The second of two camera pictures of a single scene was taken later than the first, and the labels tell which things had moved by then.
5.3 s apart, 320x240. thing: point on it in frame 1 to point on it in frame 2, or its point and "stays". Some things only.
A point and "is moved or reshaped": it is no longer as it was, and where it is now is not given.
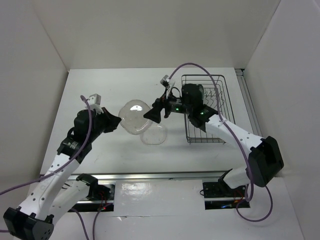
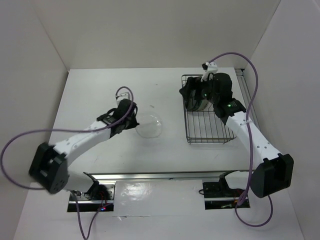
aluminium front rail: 212,175 stays
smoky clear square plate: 133,120 is moved or reshaped
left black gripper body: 100,123 to 130,122
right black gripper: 154,113 to 194,83
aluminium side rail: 241,75 stays
